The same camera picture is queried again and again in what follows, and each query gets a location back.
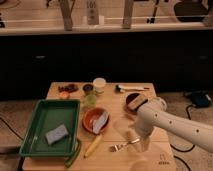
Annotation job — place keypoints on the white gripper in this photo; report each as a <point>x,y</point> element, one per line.
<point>144,130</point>

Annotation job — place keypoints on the silver metal fork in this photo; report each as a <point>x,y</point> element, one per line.
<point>118,147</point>

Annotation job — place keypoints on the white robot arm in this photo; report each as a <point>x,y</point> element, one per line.
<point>152,113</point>

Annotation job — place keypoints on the beige wooden block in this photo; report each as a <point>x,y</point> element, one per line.
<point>136,102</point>

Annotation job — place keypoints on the grey white cloth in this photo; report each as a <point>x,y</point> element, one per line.
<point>100,122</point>

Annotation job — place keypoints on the dark brown bowl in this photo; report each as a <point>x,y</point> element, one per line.
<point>132,96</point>

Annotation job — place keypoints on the orange clay bowl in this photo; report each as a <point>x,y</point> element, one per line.
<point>90,116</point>

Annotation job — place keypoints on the green chili pepper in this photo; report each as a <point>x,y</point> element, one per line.
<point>72,159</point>

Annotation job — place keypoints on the green translucent cup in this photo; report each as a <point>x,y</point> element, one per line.
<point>90,100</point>

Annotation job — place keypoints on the small dark cup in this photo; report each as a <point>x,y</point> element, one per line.
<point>88,88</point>

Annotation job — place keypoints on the dark blue floor device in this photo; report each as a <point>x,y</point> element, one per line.
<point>200,99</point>

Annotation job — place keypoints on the grey blue sponge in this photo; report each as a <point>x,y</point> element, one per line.
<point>56,134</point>

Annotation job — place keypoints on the small orange lid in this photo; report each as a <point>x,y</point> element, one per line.
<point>64,95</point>

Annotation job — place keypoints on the green plastic tray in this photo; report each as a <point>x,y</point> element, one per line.
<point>47,116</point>

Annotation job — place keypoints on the white remote control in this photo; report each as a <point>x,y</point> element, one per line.
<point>92,12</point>

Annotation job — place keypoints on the black handled brush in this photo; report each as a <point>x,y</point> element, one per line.
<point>124,88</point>

